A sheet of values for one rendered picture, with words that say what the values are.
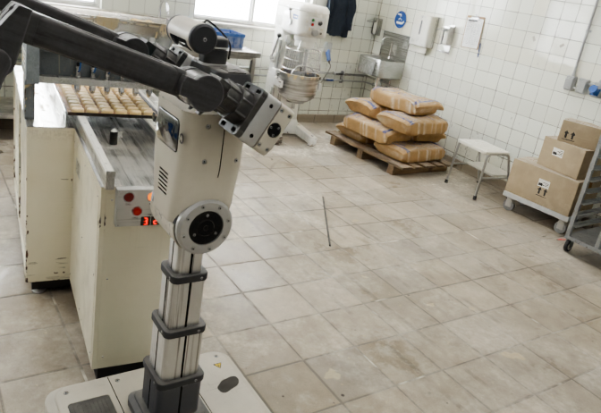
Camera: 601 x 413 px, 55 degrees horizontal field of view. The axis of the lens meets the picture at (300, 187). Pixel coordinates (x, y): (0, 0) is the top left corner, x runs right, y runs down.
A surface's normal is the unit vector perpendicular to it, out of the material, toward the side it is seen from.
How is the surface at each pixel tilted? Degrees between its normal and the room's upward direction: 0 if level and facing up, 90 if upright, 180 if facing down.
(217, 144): 90
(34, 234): 90
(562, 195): 90
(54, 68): 90
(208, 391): 0
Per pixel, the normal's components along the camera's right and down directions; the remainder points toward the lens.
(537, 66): -0.83, 0.05
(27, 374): 0.16, -0.93
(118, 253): 0.45, 0.37
